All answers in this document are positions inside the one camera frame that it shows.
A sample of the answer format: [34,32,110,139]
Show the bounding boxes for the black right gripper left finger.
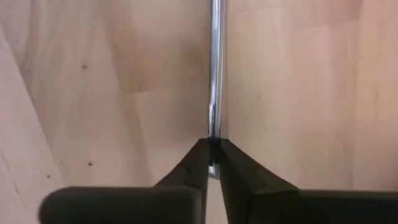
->
[38,138,210,224]

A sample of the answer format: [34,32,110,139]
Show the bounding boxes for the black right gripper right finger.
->
[219,138,398,224]

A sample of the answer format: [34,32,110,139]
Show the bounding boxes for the silver metal knife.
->
[207,0,228,180]

